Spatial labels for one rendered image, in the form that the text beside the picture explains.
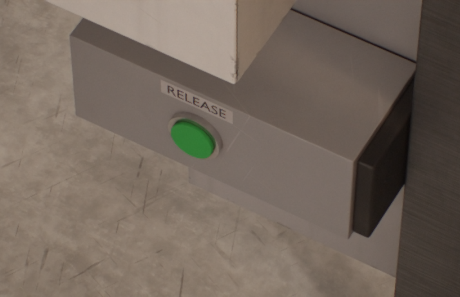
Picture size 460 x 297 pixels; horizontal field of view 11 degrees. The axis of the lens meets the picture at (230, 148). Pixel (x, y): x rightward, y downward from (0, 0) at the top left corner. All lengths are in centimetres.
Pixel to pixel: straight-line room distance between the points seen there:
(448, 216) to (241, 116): 15
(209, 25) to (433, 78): 20
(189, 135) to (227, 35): 24
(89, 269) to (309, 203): 135
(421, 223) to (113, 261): 133
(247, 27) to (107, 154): 167
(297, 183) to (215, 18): 25
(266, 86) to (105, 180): 144
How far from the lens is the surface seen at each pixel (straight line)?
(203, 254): 286
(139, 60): 151
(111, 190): 292
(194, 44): 130
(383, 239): 167
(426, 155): 150
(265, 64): 151
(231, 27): 127
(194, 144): 152
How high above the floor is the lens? 235
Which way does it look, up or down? 53 degrees down
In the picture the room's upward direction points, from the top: straight up
